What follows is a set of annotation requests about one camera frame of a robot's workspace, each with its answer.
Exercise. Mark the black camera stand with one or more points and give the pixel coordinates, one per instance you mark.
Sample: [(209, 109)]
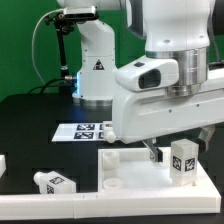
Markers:
[(63, 27)]

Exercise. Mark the white marker sheet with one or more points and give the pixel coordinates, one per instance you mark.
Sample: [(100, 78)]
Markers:
[(73, 132)]

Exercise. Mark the white square tabletop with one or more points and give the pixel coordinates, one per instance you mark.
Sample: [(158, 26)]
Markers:
[(132, 169)]

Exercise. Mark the camera on stand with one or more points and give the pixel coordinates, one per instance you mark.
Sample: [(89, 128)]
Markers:
[(80, 14)]

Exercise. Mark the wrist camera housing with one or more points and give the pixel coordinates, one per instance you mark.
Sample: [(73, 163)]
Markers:
[(146, 74)]

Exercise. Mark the white U-shaped fence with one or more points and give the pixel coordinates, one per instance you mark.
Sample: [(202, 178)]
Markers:
[(109, 203)]

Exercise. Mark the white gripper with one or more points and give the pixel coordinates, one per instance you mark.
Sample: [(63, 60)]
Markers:
[(150, 114)]

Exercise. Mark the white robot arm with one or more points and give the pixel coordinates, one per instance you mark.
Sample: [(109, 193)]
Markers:
[(170, 88)]

